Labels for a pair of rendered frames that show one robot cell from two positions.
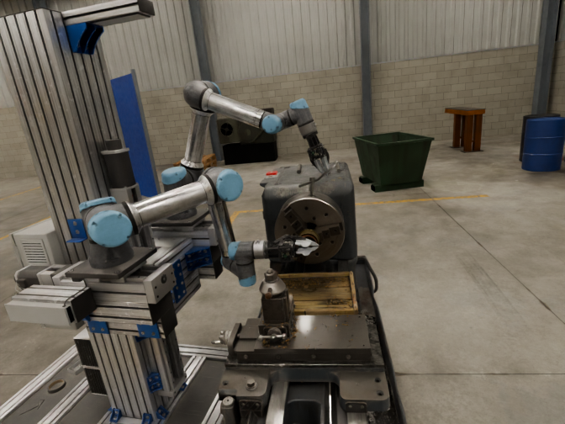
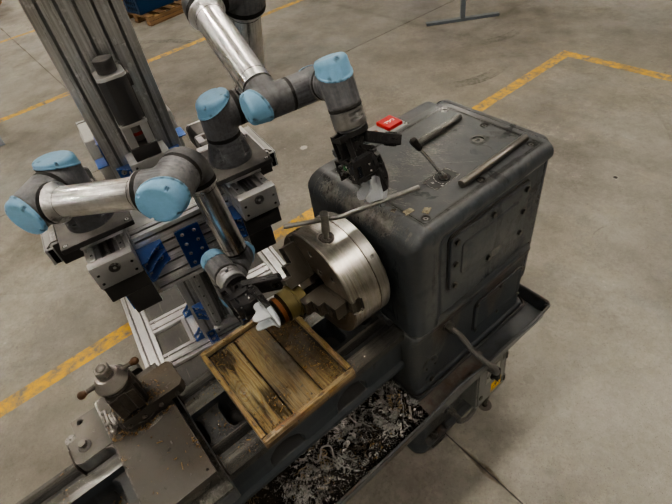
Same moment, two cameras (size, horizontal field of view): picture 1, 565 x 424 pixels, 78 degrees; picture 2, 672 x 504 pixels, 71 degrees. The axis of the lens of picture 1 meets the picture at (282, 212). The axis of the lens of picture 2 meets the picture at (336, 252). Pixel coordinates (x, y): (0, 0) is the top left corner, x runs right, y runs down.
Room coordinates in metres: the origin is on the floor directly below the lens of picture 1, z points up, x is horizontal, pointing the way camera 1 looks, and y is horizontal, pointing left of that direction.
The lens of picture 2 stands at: (0.93, -0.82, 2.03)
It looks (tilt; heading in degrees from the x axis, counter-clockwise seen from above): 44 degrees down; 49
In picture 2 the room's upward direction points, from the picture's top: 11 degrees counter-clockwise
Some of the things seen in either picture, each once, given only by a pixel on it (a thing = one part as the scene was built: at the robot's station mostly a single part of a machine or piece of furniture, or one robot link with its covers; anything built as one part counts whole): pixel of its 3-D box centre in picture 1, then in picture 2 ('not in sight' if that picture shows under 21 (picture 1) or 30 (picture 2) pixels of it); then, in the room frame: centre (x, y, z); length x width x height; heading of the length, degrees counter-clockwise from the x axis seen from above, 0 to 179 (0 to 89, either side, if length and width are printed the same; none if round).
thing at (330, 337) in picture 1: (298, 337); (150, 433); (0.92, -0.01, 0.95); 0.43 x 0.17 x 0.05; 81
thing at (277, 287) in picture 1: (271, 283); (108, 377); (0.93, 0.05, 1.13); 0.08 x 0.08 x 0.03
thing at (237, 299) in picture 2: (280, 249); (243, 297); (1.30, 0.02, 1.08); 0.12 x 0.09 x 0.08; 80
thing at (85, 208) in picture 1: (101, 216); (61, 175); (1.19, 0.63, 1.33); 0.13 x 0.12 x 0.14; 33
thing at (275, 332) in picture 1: (277, 319); (144, 400); (0.96, 0.05, 0.99); 0.20 x 0.10 x 0.05; 171
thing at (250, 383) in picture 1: (303, 362); (144, 459); (0.87, -0.01, 0.90); 0.47 x 0.30 x 0.06; 81
